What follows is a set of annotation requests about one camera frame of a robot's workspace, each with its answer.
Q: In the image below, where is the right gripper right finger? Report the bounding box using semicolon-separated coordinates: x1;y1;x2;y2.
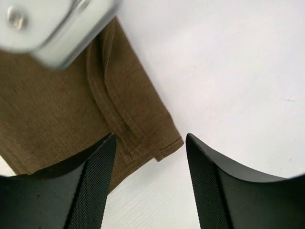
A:
185;134;305;229

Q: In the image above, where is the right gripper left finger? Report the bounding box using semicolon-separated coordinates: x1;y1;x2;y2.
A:
0;134;116;229

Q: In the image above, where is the brown cloth napkin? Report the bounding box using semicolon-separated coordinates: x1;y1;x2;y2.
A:
0;19;183;190

